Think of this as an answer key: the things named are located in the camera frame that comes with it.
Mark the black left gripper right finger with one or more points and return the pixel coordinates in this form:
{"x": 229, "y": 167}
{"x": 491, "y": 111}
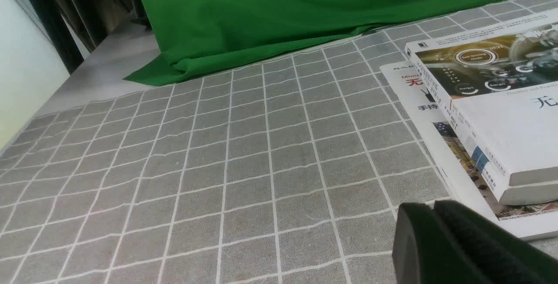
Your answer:
{"x": 502, "y": 257}

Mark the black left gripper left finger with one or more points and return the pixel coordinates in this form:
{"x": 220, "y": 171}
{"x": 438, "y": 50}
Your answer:
{"x": 425, "y": 251}

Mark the middle white book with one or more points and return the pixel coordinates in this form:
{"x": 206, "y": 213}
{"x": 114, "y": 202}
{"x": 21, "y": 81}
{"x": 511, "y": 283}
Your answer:
{"x": 514, "y": 194}

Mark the large bottom white book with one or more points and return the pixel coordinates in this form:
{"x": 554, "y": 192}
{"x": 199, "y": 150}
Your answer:
{"x": 465, "y": 183}

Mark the grey checkered tablecloth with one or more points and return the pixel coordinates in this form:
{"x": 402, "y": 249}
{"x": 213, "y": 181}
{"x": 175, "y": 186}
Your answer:
{"x": 285, "y": 171}

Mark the white top book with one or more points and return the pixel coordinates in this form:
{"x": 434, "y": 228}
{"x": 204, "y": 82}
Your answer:
{"x": 499, "y": 84}

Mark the green backdrop cloth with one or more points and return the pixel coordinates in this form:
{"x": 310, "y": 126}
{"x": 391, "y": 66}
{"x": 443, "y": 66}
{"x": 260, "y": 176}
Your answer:
{"x": 202, "y": 37}

